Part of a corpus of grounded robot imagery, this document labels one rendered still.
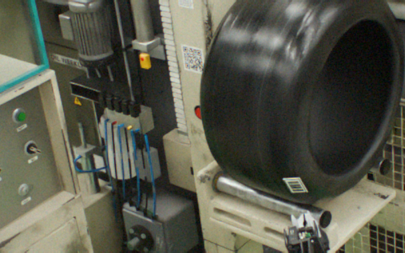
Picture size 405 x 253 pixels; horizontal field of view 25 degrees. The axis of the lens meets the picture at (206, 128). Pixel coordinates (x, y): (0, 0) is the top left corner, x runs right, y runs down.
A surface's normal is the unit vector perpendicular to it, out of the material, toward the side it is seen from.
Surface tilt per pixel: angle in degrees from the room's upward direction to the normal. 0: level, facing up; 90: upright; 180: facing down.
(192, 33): 90
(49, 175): 90
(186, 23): 90
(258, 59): 50
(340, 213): 0
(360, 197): 0
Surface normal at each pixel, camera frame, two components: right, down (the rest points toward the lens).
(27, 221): -0.11, -0.87
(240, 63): -0.59, -0.16
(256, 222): -0.64, 0.43
